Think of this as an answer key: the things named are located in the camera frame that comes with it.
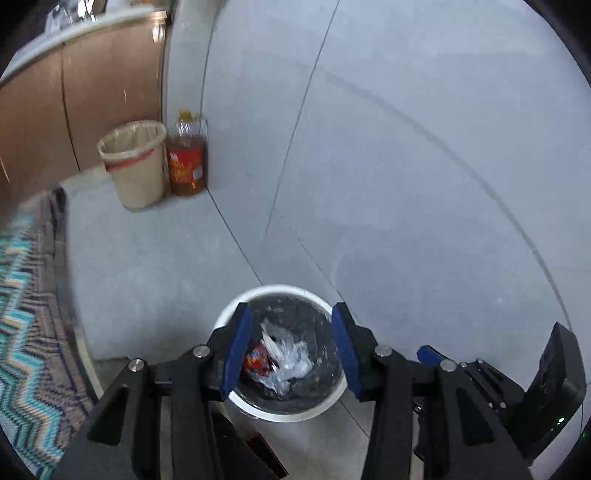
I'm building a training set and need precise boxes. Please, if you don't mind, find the white bin with black liner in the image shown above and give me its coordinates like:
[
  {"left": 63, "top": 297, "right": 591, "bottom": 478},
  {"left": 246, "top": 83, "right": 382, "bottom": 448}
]
[{"left": 211, "top": 284, "right": 348, "bottom": 424}]

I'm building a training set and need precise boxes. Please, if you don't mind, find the clear plastic bag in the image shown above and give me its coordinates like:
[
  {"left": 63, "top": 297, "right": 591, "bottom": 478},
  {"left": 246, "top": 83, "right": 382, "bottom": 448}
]
[{"left": 260, "top": 320, "right": 315, "bottom": 396}]

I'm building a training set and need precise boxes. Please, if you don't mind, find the large cooking oil bottle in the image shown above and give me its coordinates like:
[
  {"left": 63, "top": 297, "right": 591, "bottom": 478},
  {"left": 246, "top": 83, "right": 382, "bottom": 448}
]
[{"left": 165, "top": 110, "right": 209, "bottom": 197}]

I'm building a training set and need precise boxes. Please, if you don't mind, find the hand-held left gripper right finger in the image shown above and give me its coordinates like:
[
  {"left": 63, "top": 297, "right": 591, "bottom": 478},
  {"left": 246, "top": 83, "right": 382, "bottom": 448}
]
[{"left": 331, "top": 302, "right": 534, "bottom": 480}]

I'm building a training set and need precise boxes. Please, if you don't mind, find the zigzag patterned floor mat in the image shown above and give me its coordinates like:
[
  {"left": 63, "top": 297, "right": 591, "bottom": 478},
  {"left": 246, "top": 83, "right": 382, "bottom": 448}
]
[{"left": 0, "top": 185, "right": 99, "bottom": 480}]

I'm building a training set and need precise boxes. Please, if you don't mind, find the beige bin with liner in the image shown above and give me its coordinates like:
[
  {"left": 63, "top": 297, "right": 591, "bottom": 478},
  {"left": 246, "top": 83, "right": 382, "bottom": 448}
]
[{"left": 96, "top": 119, "right": 168, "bottom": 210}]

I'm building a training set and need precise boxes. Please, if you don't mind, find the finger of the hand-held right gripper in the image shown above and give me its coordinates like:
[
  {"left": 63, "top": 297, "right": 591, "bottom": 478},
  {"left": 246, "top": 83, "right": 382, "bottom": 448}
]
[{"left": 417, "top": 345, "right": 527, "bottom": 432}]

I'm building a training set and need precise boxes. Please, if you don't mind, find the red snack packet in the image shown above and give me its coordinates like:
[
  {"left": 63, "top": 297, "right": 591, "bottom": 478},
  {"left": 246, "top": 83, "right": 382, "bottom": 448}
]
[{"left": 243, "top": 342, "right": 274, "bottom": 377}]

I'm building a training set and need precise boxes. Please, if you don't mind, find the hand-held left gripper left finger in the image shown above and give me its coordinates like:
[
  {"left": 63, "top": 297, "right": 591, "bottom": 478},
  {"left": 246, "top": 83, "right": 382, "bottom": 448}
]
[{"left": 55, "top": 302, "right": 256, "bottom": 480}]

